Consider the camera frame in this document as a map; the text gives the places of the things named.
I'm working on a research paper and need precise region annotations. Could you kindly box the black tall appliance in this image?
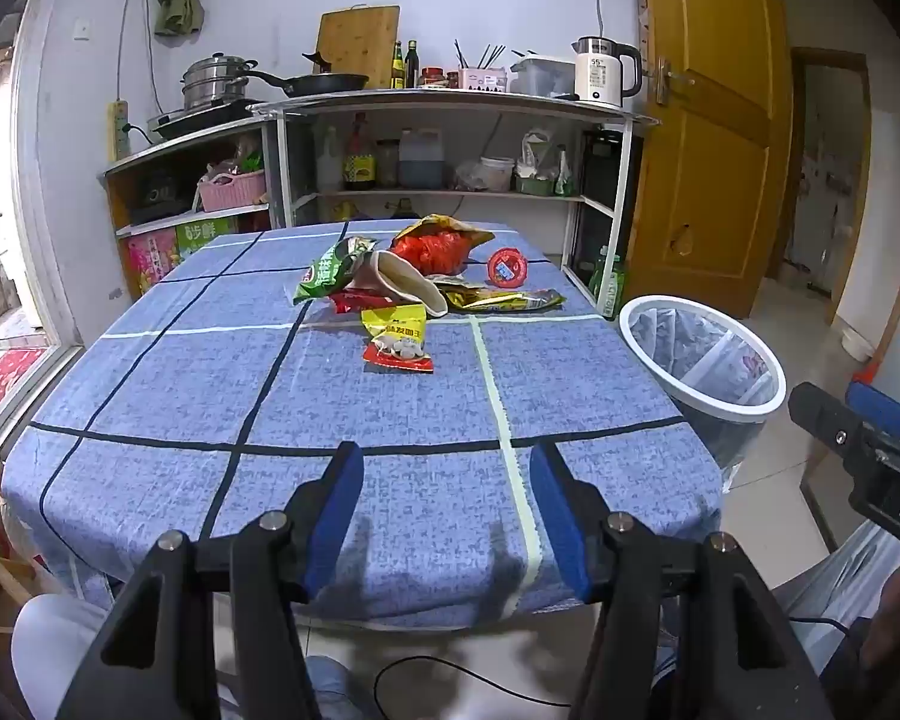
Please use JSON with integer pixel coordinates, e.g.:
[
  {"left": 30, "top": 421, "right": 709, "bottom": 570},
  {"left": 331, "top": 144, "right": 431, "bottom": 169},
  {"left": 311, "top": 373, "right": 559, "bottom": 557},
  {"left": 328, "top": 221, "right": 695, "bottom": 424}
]
[{"left": 580, "top": 130, "right": 624, "bottom": 242}]

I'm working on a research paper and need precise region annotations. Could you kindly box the black cable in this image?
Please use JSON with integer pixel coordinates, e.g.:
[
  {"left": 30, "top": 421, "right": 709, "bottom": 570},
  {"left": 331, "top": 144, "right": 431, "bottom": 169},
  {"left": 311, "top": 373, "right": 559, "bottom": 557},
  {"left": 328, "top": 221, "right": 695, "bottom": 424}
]
[{"left": 373, "top": 655, "right": 572, "bottom": 720}]

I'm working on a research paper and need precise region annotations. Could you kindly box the pink chopstick holder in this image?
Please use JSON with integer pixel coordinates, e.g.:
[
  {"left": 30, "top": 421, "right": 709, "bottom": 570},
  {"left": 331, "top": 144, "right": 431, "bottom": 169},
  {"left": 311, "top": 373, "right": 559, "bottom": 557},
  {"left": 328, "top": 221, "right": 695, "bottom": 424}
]
[{"left": 454, "top": 40, "right": 509, "bottom": 92}]

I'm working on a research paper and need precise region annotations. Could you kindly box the wooden door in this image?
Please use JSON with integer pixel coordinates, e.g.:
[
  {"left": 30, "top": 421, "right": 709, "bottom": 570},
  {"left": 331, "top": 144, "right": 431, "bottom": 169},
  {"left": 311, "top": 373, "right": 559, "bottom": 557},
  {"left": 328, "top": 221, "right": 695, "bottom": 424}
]
[{"left": 636, "top": 0, "right": 794, "bottom": 299}]

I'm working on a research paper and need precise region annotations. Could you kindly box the plastic jug with dark liquid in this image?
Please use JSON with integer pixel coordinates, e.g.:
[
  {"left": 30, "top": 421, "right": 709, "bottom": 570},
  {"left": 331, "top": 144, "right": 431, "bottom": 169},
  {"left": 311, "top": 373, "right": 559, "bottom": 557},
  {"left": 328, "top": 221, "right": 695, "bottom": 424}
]
[{"left": 397, "top": 128, "right": 446, "bottom": 189}]

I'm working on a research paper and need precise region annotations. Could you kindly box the yellow-brown snack wrapper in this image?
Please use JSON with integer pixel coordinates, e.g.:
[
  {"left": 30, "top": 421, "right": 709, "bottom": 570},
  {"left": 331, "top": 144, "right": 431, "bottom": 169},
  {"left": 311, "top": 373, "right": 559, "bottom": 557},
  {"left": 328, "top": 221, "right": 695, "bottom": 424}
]
[{"left": 435, "top": 277, "right": 568, "bottom": 314}]

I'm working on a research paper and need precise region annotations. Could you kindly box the white plastic tub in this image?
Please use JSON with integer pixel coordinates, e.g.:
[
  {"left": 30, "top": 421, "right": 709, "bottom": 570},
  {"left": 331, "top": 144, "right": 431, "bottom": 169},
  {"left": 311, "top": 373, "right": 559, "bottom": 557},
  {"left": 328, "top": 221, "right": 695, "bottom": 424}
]
[{"left": 478, "top": 155, "right": 515, "bottom": 193}]

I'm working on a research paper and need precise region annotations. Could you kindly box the wooden cutting board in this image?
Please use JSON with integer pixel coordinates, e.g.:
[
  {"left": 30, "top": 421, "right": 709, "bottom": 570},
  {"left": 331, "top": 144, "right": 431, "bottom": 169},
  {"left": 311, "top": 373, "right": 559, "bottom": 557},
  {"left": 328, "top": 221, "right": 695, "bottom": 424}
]
[{"left": 313, "top": 5, "right": 402, "bottom": 90}]

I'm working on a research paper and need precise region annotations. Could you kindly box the black frying pan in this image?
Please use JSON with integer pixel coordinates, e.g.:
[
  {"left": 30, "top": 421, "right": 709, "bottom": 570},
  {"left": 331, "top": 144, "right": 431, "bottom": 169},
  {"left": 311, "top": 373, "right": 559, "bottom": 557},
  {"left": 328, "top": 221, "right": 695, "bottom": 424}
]
[{"left": 244, "top": 69, "right": 371, "bottom": 98}]

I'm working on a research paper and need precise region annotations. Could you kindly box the yellowed power strip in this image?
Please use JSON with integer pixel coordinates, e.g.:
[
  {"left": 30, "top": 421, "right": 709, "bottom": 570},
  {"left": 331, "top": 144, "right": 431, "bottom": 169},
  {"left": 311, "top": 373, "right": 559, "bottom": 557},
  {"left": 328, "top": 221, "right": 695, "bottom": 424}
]
[{"left": 106, "top": 99, "right": 131, "bottom": 163}]

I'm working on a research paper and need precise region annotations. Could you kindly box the green cardboard box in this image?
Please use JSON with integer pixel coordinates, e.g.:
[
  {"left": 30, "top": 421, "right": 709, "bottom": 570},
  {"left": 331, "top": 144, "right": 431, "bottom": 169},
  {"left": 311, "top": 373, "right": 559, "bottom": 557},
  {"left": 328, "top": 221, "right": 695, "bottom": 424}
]
[{"left": 175, "top": 215, "right": 239, "bottom": 264}]

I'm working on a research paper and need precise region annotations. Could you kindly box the wooden shelf unit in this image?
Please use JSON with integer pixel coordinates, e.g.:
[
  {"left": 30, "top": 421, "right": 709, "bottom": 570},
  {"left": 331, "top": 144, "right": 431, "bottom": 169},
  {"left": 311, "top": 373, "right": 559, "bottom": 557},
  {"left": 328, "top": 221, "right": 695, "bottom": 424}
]
[{"left": 103, "top": 120, "right": 280, "bottom": 302}]

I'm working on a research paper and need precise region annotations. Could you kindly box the brown glass jar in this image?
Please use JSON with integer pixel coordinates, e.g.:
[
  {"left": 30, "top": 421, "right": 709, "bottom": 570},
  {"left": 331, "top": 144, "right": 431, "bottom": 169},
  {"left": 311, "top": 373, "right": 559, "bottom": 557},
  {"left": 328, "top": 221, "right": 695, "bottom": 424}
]
[{"left": 375, "top": 138, "right": 401, "bottom": 189}]

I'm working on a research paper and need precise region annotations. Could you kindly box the white metal shelf unit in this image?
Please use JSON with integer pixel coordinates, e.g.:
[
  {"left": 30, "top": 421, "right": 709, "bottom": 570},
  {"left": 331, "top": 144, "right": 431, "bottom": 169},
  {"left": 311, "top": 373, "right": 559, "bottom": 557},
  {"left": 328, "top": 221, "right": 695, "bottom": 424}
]
[{"left": 253, "top": 87, "right": 658, "bottom": 317}]

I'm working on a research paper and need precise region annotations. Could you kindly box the pink cardboard box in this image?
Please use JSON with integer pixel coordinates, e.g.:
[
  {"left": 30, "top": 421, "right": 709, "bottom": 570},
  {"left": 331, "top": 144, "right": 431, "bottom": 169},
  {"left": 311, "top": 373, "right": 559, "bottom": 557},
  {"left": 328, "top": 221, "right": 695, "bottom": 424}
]
[{"left": 125, "top": 230, "right": 179, "bottom": 295}]

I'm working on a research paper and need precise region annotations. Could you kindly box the red snack wrapper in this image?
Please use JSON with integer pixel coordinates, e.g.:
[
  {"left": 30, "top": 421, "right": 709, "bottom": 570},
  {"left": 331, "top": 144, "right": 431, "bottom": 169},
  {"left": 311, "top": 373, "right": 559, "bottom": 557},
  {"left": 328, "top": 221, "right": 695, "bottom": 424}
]
[{"left": 328, "top": 288, "right": 392, "bottom": 314}]

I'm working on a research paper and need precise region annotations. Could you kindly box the white round bin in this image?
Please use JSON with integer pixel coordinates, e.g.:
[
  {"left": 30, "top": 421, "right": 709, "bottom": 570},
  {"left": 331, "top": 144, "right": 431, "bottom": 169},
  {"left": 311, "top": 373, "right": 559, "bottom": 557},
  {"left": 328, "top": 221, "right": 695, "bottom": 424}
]
[{"left": 619, "top": 295, "right": 788, "bottom": 496}]

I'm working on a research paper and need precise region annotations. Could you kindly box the white plastic bottle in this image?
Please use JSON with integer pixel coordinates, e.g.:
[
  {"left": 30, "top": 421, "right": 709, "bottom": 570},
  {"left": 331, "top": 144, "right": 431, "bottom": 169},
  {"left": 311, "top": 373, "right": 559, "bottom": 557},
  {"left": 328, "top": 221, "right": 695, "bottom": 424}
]
[{"left": 316, "top": 125, "right": 345, "bottom": 193}]

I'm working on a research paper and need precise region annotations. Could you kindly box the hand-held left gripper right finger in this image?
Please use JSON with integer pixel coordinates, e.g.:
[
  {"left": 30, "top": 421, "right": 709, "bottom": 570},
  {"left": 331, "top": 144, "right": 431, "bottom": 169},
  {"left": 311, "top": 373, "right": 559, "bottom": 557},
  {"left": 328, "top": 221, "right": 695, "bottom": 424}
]
[{"left": 529, "top": 441, "right": 841, "bottom": 720}]

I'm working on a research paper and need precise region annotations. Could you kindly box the pink plastic basket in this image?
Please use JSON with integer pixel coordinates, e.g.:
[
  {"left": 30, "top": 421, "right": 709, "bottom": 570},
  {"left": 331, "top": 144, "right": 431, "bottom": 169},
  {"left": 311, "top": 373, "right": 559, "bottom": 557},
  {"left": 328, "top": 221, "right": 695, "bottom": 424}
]
[{"left": 198, "top": 168, "right": 269, "bottom": 213}]

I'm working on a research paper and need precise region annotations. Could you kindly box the green plastic bottle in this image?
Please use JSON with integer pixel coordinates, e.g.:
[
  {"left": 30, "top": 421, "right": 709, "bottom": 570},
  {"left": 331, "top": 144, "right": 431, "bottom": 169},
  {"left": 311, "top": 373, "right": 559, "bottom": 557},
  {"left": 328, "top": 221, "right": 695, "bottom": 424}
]
[{"left": 588, "top": 245, "right": 626, "bottom": 319}]

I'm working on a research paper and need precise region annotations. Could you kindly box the green snack bag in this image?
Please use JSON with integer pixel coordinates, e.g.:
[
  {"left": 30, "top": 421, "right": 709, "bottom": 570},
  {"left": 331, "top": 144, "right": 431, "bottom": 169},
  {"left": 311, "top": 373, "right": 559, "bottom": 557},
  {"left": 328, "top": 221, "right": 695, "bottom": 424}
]
[{"left": 294, "top": 236, "right": 377, "bottom": 306}]

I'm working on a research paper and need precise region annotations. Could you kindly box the beige paper cup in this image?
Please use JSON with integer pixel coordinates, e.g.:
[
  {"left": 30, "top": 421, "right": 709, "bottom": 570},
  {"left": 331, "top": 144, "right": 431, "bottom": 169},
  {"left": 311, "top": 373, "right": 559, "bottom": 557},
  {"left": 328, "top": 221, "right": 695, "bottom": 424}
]
[{"left": 351, "top": 250, "right": 449, "bottom": 317}]

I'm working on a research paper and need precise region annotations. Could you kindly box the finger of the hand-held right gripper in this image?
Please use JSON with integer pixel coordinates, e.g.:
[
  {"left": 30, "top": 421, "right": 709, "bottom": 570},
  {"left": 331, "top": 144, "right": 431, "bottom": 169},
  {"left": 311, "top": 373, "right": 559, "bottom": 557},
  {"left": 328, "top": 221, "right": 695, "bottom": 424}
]
[
  {"left": 787, "top": 381, "right": 876, "bottom": 460},
  {"left": 846, "top": 379, "right": 900, "bottom": 445}
]

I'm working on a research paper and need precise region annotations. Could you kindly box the soy sauce bottle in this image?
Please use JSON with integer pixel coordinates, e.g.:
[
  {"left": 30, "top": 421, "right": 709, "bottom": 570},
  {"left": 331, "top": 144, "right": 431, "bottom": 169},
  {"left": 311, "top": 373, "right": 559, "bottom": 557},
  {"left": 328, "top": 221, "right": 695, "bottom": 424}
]
[{"left": 343, "top": 113, "right": 378, "bottom": 191}]

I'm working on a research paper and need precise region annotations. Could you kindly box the orange-red snack bag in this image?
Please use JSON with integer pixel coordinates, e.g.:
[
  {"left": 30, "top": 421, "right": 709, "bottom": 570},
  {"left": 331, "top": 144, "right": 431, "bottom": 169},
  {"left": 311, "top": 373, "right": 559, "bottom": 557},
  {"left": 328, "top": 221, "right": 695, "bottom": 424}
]
[{"left": 388, "top": 215, "right": 496, "bottom": 277}]

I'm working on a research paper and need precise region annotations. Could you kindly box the yellow and red snack packet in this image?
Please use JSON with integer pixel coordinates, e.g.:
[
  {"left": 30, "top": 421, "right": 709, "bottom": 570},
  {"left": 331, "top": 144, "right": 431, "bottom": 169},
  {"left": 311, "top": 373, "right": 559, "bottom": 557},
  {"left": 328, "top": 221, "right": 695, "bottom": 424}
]
[{"left": 361, "top": 304, "right": 437, "bottom": 375}]

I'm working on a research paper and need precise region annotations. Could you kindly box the white plastic bag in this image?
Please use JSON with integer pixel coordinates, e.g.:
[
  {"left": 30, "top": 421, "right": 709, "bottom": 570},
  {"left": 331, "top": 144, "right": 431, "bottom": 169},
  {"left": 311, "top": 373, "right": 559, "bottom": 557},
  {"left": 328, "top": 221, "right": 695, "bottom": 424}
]
[{"left": 520, "top": 130, "right": 560, "bottom": 181}]

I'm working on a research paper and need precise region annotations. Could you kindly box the clear plastic bin liner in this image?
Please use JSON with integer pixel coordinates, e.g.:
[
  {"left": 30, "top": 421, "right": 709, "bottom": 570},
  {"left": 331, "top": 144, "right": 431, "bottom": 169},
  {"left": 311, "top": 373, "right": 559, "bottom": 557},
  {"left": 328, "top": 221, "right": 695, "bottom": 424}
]
[{"left": 630, "top": 304, "right": 781, "bottom": 488}]

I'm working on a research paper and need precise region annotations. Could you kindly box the clear plastic storage box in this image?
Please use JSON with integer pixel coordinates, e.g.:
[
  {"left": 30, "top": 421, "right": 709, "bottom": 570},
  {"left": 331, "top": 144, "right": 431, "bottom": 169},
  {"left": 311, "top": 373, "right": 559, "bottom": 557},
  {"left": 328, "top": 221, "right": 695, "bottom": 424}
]
[{"left": 509, "top": 55, "right": 575, "bottom": 97}]

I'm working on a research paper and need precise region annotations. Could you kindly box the red round lidded cup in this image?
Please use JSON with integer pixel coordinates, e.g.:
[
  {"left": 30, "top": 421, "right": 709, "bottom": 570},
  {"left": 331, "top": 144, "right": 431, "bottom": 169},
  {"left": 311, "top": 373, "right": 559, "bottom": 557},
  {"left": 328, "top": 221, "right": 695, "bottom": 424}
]
[{"left": 487, "top": 246, "right": 530, "bottom": 288}]

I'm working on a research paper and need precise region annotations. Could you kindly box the blue plaid tablecloth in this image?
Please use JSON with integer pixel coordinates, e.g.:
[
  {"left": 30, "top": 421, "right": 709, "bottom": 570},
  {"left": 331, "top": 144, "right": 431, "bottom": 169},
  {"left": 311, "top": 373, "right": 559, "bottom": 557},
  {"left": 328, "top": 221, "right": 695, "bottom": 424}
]
[{"left": 0, "top": 221, "right": 725, "bottom": 631}]

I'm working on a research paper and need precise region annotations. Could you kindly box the red floor mat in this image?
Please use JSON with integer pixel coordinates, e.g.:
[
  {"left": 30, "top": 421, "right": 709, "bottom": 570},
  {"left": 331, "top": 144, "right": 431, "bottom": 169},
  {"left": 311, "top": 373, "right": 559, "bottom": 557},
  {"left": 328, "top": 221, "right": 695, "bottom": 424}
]
[{"left": 0, "top": 347, "right": 50, "bottom": 452}]

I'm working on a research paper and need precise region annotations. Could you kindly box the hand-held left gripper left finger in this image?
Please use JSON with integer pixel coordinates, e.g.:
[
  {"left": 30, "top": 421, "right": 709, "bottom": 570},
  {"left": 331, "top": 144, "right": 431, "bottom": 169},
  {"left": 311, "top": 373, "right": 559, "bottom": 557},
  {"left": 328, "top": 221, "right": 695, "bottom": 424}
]
[{"left": 58, "top": 441, "right": 366, "bottom": 720}]

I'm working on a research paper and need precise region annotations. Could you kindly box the steel steamer pot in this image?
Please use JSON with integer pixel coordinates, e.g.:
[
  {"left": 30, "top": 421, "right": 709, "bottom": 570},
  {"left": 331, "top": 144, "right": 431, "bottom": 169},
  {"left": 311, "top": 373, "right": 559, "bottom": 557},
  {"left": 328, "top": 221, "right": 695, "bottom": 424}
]
[{"left": 181, "top": 53, "right": 259, "bottom": 113}]

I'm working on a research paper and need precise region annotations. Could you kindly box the black induction cooker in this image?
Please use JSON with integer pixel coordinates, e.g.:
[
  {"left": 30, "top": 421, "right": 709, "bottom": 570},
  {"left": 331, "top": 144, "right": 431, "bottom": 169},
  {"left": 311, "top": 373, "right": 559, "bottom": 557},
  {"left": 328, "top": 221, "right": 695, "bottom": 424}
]
[{"left": 147, "top": 99, "right": 262, "bottom": 140}]

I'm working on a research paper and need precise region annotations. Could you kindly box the white electric kettle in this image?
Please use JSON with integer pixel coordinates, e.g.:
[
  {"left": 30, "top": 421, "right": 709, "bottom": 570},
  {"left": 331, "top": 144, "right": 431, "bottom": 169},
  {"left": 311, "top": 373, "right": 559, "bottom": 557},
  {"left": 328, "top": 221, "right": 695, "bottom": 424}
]
[{"left": 573, "top": 35, "right": 643, "bottom": 108}]

